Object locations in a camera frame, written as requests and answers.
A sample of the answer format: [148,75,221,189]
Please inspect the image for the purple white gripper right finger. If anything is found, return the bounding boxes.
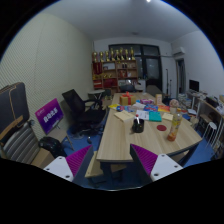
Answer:
[130,144,182,182]

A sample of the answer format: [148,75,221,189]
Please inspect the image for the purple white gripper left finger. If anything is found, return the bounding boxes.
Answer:
[44,145,94,184]

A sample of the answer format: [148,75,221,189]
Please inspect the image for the wooden bench seat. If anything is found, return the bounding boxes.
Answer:
[85,152,126,178]

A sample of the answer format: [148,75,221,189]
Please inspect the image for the black backpack on floor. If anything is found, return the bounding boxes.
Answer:
[39,136,66,158]

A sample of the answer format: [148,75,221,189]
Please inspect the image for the red round coaster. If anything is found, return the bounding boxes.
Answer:
[157,125,167,131]

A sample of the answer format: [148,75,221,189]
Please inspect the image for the black cup with items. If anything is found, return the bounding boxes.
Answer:
[132,115,144,133]

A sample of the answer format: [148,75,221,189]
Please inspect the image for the long wooden table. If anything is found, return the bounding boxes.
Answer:
[95,91,203,183]

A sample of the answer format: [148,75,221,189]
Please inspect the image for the teal notebook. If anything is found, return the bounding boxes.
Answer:
[149,112,162,122]

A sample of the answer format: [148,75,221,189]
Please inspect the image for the black office chair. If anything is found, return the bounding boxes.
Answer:
[62,89,107,134]

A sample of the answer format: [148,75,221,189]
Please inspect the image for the clear bottle orange liquid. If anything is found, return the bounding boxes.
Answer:
[167,108,182,141]

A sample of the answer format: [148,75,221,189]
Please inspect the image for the white paper document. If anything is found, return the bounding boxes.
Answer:
[136,110,149,120]

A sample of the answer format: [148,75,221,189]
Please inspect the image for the striped grey cushion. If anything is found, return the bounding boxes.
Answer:
[0,123,40,164]

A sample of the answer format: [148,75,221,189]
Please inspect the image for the purple sign board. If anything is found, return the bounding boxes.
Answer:
[35,98,64,134]

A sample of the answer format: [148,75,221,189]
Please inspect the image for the beige paper sheet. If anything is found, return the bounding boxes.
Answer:
[114,111,134,121]

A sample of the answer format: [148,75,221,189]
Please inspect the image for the white stool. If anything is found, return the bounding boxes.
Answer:
[203,122,217,144]

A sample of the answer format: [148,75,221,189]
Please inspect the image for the yellow gift box red ribbon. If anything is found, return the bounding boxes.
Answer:
[120,93,136,106]

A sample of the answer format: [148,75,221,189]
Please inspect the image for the computer monitor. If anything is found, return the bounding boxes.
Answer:
[189,80,199,92]

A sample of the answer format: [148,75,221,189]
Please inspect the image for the wooden shelf with trophies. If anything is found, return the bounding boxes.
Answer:
[91,47,138,92]

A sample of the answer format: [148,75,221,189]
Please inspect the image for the white air conditioner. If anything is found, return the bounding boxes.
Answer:
[172,47,185,56]

